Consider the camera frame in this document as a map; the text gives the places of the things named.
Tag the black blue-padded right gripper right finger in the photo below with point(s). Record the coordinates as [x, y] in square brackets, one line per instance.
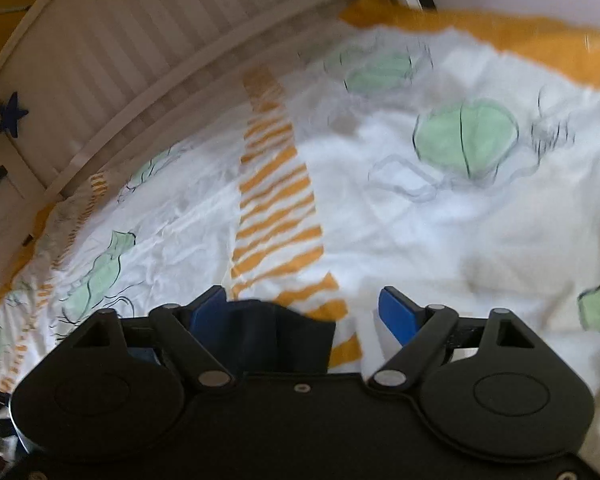
[422, 332]

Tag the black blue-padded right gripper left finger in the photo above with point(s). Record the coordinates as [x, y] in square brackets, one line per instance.
[194, 365]

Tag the dark navy garment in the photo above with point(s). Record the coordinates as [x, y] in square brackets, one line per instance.
[259, 337]

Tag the white duvet with green leaves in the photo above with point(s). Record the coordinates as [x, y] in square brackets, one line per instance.
[430, 162]

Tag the dark blue star ornament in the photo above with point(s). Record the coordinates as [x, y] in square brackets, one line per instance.
[10, 115]

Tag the white slatted bed frame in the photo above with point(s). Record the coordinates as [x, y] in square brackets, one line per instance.
[94, 73]

